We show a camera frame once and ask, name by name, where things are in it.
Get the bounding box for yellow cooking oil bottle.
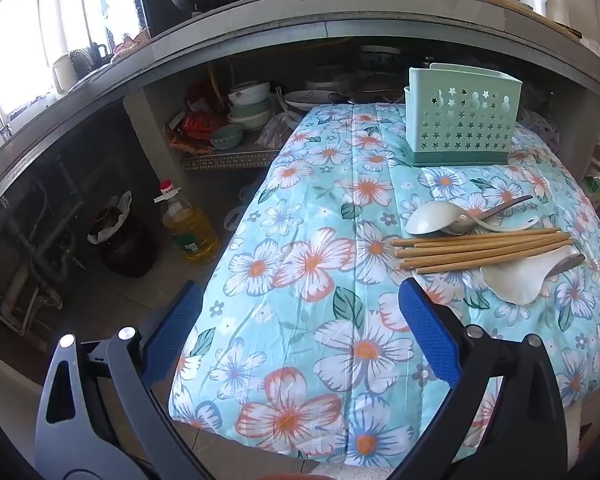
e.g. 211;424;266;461
154;179;221;265

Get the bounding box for tied clear plastic bag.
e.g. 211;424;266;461
256;112;303;151

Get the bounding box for white floral ceramic bowl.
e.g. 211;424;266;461
228;81;272;104

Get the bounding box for metal spoon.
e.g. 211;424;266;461
440;195;534;236
545;253;587;278

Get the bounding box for dark ceramic jar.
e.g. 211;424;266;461
87;191;158;278

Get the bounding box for scalloped white ceramic spoon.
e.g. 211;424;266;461
480;255;578;307

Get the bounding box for metal shelf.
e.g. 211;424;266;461
180;147;281;171

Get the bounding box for bundle of wooden chopsticks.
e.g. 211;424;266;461
391;227;577;275

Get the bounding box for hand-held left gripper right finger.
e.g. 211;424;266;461
390;277;570;480

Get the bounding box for wooden cutting board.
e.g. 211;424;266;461
432;0;583;41

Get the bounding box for plain white ceramic bowl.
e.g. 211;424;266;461
227;112;270;134

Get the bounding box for kitchen window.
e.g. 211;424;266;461
0;0;146;111

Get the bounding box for white mug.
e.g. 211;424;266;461
52;54;78;96

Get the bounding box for small light green bowl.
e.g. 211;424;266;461
210;124;245;151

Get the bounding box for round white ceramic spoon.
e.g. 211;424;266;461
405;201;540;236

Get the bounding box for grey concrete kitchen counter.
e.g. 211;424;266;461
0;0;600;221

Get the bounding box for white printed shallow bowl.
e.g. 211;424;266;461
283;89;341;112

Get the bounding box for green ceramic bowl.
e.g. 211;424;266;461
228;100;271;118

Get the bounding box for green plastic utensil holder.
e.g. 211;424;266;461
404;62;523;167

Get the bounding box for grey drain pipes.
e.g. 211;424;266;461
0;160;81;341

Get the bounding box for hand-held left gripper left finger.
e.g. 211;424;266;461
34;280;216;480

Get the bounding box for floral light blue blanket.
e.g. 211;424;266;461
169;102;600;468

